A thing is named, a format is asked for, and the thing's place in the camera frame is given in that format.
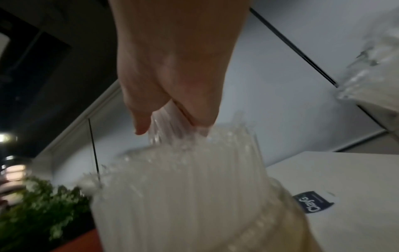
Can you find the person's right hand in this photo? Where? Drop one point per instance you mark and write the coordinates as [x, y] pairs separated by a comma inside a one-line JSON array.
[[174, 49]]

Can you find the bundle of clear straws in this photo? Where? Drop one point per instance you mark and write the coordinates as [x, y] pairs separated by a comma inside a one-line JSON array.
[[168, 128]]

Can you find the fanned cluster of white straws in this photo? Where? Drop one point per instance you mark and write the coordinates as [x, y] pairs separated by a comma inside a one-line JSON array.
[[377, 81]]

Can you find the yellow plastic jar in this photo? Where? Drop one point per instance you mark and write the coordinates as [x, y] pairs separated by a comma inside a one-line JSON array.
[[290, 228]]

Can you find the white roller blind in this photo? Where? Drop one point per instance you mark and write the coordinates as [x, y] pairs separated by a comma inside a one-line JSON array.
[[265, 110]]

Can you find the thin black window bar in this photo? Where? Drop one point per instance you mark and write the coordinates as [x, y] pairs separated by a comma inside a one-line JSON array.
[[293, 46]]

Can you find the black planter box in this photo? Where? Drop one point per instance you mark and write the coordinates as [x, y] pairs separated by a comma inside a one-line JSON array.
[[79, 222]]

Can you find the glass pendant lamp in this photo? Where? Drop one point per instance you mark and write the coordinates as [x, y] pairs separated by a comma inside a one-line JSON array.
[[14, 172]]

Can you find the green fern plants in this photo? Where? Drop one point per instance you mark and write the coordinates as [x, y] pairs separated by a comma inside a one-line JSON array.
[[37, 209]]

